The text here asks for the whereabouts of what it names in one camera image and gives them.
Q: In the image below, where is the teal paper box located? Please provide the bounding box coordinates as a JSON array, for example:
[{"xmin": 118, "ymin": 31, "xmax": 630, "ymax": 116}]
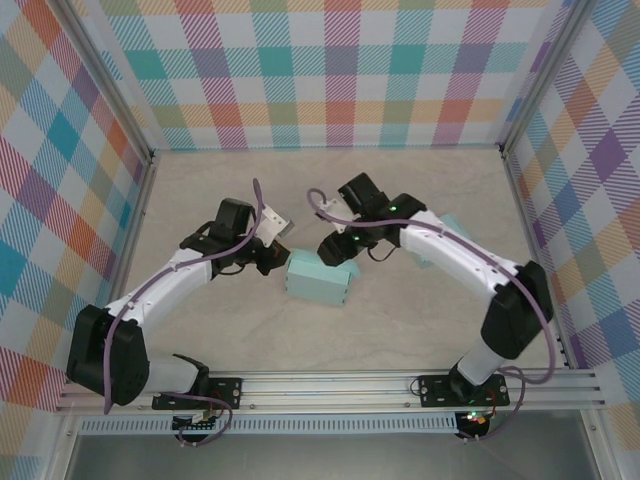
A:
[
  {"xmin": 412, "ymin": 213, "xmax": 472, "ymax": 270},
  {"xmin": 284, "ymin": 248, "xmax": 361, "ymax": 309}
]

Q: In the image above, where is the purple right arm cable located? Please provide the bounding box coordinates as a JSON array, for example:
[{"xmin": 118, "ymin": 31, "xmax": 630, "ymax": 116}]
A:
[{"xmin": 305, "ymin": 187, "xmax": 557, "ymax": 444}]

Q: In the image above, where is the small circuit board with lights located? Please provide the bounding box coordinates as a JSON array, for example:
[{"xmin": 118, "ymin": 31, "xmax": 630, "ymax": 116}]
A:
[{"xmin": 458, "ymin": 409, "xmax": 490, "ymax": 429}]

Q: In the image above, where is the white slotted cable duct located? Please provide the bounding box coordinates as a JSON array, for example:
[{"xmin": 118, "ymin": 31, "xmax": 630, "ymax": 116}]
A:
[{"xmin": 78, "ymin": 417, "xmax": 460, "ymax": 436}]

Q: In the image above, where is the aluminium frame post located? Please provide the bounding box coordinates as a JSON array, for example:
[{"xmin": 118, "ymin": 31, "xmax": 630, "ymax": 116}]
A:
[
  {"xmin": 47, "ymin": 0, "xmax": 159, "ymax": 166},
  {"xmin": 498, "ymin": 0, "xmax": 596, "ymax": 157}
]

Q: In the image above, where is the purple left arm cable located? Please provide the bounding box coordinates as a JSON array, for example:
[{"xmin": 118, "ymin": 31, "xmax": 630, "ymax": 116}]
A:
[{"xmin": 103, "ymin": 177, "xmax": 266, "ymax": 448}]

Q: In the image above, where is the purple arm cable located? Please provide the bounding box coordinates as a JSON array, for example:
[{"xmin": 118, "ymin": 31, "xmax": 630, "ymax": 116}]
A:
[
  {"xmin": 305, "ymin": 187, "xmax": 557, "ymax": 444},
  {"xmin": 103, "ymin": 177, "xmax": 266, "ymax": 448}
]

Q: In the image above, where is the aluminium side rail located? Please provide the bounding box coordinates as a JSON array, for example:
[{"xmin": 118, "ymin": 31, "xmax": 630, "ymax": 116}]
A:
[
  {"xmin": 87, "ymin": 152, "xmax": 160, "ymax": 375},
  {"xmin": 499, "ymin": 143, "xmax": 576, "ymax": 372}
]

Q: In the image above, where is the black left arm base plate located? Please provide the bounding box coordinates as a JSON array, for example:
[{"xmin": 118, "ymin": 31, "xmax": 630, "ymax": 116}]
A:
[{"xmin": 151, "ymin": 375, "xmax": 245, "ymax": 413}]

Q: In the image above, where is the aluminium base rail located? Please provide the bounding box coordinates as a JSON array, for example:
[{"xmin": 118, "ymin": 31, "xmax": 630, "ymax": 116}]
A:
[{"xmin": 53, "ymin": 370, "xmax": 607, "ymax": 415}]

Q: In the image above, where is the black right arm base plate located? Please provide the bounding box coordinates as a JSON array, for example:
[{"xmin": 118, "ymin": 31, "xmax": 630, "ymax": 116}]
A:
[{"xmin": 417, "ymin": 372, "xmax": 512, "ymax": 409}]

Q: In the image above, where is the grey metal panel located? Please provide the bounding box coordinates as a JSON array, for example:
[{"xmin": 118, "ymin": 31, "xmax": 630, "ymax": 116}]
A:
[{"xmin": 63, "ymin": 430, "xmax": 604, "ymax": 480}]

